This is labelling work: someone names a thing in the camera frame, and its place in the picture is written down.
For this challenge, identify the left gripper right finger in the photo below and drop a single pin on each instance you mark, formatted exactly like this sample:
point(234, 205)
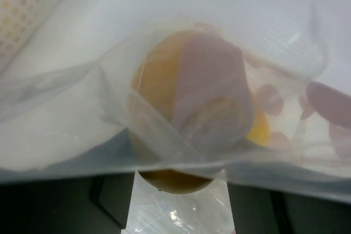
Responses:
point(258, 210)

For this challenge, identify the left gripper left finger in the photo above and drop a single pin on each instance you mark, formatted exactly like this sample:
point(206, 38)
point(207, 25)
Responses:
point(98, 204)

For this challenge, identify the orange fake fruit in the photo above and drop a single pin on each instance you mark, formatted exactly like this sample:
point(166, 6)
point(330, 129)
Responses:
point(196, 81)

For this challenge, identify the clear zip top bag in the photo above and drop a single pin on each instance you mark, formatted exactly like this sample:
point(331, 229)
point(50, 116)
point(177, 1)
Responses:
point(88, 121)

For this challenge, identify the yellow fake banana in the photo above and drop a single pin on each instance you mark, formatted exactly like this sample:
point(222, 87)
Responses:
point(260, 131)

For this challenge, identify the clear plastic perforated bin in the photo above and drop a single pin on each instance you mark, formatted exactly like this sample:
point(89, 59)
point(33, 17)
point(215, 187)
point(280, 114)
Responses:
point(19, 19)

